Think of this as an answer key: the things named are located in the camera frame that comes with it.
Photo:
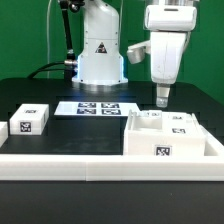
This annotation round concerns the white cabinet door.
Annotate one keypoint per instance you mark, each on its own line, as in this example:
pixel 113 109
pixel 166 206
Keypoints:
pixel 150 113
pixel 181 123

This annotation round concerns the white cabinet body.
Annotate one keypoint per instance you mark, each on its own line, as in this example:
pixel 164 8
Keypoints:
pixel 144 136

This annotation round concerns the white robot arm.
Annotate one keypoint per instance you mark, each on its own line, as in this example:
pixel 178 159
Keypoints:
pixel 100 63

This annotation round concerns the white u-shaped wall fence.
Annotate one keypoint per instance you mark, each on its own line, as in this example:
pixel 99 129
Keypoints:
pixel 116 168

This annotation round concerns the white cabinet top block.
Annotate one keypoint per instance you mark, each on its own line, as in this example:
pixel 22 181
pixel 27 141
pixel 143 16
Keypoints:
pixel 29 119

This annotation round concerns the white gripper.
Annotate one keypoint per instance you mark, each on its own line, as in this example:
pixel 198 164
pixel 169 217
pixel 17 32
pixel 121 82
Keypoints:
pixel 168 26

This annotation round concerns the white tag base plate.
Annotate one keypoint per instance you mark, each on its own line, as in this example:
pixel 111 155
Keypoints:
pixel 114 109

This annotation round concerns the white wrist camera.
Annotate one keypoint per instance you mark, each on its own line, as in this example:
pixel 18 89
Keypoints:
pixel 136 53

